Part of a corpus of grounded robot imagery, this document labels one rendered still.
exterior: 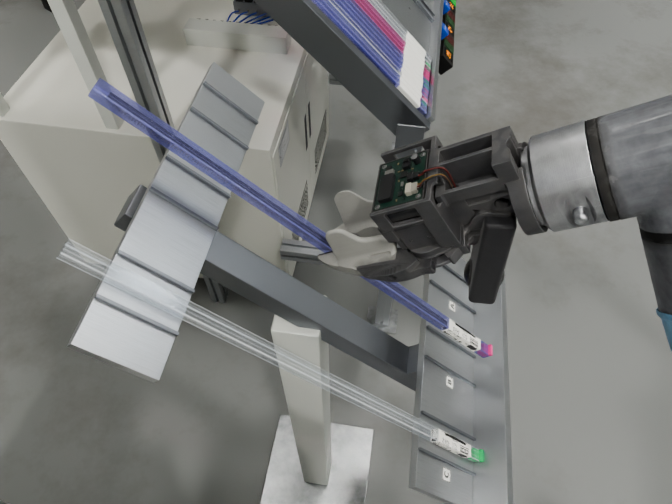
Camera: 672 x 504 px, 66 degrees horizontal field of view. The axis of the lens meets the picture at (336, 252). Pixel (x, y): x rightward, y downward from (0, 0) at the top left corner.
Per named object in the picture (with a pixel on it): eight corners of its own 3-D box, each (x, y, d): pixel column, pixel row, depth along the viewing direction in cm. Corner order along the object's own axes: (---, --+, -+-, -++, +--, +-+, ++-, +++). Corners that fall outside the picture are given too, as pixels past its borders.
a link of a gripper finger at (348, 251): (291, 228, 48) (377, 200, 44) (326, 263, 52) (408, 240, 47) (285, 255, 47) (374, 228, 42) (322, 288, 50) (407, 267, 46)
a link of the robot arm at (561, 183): (602, 167, 42) (615, 248, 37) (543, 182, 44) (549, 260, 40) (580, 98, 37) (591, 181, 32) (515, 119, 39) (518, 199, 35)
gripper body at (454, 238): (374, 153, 45) (513, 105, 38) (417, 213, 50) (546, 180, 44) (361, 221, 41) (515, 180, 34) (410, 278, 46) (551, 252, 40)
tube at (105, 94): (482, 347, 64) (490, 345, 63) (482, 358, 63) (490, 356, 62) (95, 85, 40) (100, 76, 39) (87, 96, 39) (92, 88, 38)
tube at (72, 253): (473, 451, 63) (481, 450, 62) (473, 463, 62) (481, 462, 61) (64, 243, 38) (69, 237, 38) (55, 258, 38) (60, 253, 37)
